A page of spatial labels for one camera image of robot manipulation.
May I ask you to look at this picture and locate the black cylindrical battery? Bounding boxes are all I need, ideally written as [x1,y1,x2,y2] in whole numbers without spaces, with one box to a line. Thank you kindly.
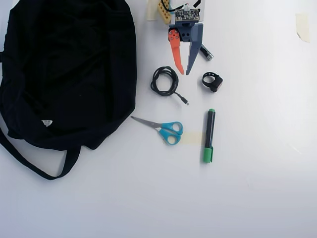
[200,44,214,61]

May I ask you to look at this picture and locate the beige masking tape torn strip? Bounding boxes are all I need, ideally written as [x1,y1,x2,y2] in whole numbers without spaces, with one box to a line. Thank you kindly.
[295,13,311,43]

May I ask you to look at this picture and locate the camera circuit board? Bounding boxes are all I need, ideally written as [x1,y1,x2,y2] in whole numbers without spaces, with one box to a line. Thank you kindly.
[174,8,201,23]

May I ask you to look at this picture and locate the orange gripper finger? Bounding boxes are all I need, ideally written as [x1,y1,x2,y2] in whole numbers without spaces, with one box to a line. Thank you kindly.
[168,27,185,75]

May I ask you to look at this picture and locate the black braided cable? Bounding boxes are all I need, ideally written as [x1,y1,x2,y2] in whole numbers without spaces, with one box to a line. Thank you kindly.
[150,65,191,106]

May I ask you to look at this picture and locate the black strap bike light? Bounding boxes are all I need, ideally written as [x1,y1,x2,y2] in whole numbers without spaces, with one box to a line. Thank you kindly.
[202,71,223,93]

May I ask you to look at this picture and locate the green black marker pen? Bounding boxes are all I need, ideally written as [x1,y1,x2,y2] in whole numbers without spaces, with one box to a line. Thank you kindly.
[202,108,216,164]

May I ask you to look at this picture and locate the black fabric bag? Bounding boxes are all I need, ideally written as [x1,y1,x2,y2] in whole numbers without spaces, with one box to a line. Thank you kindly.
[0,0,138,181]

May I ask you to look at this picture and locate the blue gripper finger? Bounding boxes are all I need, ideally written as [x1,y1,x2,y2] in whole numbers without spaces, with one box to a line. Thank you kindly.
[185,23,205,76]

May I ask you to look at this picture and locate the beige masking tape piece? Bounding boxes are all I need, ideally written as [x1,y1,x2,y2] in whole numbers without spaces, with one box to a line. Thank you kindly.
[145,0,159,21]

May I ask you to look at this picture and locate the blue handled scissors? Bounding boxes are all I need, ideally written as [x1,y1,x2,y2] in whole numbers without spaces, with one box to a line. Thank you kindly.
[130,116,184,146]

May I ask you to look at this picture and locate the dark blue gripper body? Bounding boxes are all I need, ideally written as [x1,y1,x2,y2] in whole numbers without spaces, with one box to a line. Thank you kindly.
[169,21,194,43]

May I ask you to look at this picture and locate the beige masking tape rectangle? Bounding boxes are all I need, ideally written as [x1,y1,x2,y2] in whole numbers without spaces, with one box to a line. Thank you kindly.
[180,132,205,145]

